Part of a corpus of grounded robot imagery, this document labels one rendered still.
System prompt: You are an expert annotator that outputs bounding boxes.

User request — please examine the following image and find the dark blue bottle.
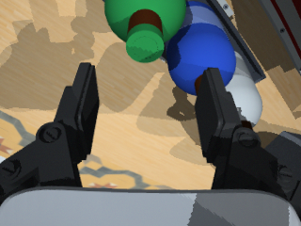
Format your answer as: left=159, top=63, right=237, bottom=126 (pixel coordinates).
left=165, top=1, right=236, bottom=96

